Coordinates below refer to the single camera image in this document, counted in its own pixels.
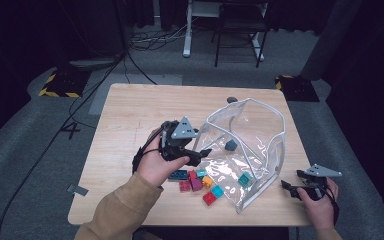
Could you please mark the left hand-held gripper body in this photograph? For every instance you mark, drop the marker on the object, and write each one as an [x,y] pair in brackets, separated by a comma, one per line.
[176,143]

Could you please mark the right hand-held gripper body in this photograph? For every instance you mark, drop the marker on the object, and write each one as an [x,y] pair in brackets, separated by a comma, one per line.
[315,186]

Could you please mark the teal toy block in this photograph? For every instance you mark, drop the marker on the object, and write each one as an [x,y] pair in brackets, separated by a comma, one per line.
[245,179]
[201,173]

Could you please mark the dark red toy block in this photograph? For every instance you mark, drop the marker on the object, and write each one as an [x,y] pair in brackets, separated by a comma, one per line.
[192,174]
[185,186]

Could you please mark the orange toy block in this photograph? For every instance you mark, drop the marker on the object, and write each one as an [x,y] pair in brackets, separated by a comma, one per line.
[207,182]

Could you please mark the long dark blue toy block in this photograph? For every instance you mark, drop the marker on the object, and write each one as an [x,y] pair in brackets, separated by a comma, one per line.
[179,175]

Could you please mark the magenta toy block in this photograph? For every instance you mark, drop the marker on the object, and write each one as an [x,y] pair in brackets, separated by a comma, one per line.
[196,185]

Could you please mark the small dark blue toy block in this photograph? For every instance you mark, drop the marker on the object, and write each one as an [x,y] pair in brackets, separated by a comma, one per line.
[231,145]

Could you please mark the clear plastic zipper bag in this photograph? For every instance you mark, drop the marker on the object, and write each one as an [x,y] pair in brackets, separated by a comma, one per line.
[246,156]

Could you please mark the person's right hand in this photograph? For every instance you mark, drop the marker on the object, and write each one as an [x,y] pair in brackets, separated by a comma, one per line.
[320,210]

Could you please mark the person's left hand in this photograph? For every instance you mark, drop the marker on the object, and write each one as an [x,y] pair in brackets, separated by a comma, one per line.
[156,166]

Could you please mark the light blue toy block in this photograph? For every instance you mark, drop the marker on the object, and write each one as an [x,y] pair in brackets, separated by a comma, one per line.
[217,191]

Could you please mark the bright red toy block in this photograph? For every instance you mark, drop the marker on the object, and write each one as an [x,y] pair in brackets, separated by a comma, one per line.
[209,199]

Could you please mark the small dark round object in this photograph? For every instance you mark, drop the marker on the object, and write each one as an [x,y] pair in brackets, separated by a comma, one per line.
[232,99]

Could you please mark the grey tape piece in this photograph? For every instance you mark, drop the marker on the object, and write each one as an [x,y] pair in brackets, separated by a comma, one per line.
[77,190]

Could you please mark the black chair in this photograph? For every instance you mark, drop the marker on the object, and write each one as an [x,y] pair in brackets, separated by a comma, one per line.
[243,20]

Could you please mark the grey curtain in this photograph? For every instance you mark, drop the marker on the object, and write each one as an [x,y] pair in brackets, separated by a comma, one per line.
[330,40]

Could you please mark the black yellow striped base plate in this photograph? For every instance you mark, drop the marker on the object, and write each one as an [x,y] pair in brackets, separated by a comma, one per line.
[65,83]
[298,88]

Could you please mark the white desk frame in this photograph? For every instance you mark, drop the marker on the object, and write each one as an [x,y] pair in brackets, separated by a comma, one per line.
[187,33]

